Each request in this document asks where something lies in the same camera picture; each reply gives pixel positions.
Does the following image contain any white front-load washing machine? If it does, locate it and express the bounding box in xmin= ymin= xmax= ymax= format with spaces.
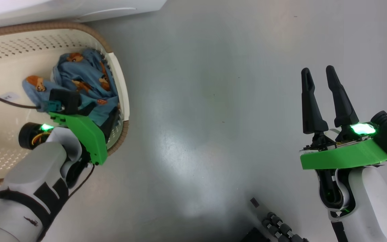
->
xmin=0 ymin=0 xmax=168 ymax=31

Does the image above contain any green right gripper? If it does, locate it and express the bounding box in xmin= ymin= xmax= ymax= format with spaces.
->
xmin=300 ymin=65 xmax=387 ymax=170

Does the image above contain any cream perforated laundry basket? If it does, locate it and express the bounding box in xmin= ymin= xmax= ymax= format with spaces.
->
xmin=0 ymin=20 xmax=130 ymax=186

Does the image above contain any blue cartoon print garment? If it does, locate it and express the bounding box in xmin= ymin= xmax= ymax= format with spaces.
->
xmin=22 ymin=49 xmax=120 ymax=127

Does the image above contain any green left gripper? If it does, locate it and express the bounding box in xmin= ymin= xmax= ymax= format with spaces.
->
xmin=48 ymin=107 xmax=121 ymax=165

